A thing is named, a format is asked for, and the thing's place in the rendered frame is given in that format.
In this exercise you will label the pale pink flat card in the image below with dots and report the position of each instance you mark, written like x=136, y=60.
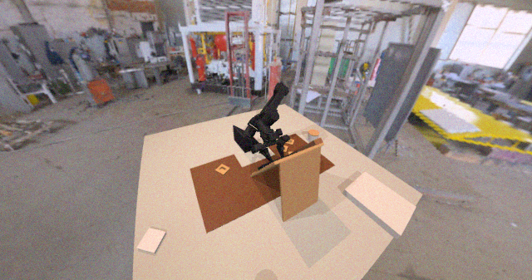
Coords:
x=152, y=240

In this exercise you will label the grey cylindrical canister with orange lid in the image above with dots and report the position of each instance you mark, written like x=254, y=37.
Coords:
x=312, y=135

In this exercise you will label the wooden a-frame board stand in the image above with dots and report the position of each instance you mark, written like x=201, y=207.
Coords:
x=299, y=178

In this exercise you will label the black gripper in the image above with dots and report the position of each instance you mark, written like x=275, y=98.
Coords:
x=261, y=148

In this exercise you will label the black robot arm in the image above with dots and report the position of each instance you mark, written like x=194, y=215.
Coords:
x=268, y=115

